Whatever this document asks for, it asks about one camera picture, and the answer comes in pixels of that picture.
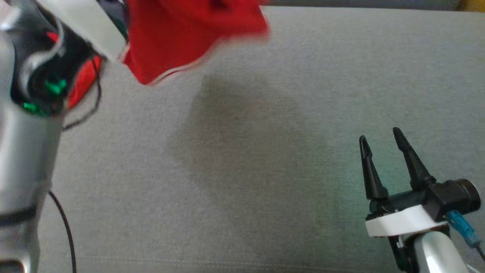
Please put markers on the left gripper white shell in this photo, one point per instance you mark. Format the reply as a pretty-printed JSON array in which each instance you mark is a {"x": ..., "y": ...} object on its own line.
[{"x": 87, "y": 26}]

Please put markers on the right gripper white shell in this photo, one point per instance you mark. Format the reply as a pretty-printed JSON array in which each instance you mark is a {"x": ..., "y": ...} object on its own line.
[{"x": 401, "y": 222}]

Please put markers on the red garment with white stripes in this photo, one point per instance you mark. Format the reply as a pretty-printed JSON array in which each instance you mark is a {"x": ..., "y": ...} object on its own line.
[{"x": 189, "y": 34}]

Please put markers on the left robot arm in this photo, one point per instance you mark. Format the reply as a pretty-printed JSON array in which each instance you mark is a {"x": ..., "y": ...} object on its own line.
[{"x": 26, "y": 151}]

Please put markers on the grey sofa seat cushion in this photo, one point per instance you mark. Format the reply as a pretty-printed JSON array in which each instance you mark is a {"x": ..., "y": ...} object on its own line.
[{"x": 265, "y": 170}]

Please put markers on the grey sofa back cushion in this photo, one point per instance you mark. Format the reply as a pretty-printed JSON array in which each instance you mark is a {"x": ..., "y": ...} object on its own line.
[{"x": 360, "y": 3}]

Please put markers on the yellow object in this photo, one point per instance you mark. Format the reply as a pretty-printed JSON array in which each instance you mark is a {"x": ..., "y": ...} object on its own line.
[{"x": 473, "y": 5}]

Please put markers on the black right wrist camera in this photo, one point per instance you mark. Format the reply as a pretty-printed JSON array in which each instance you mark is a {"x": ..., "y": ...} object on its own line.
[{"x": 454, "y": 197}]

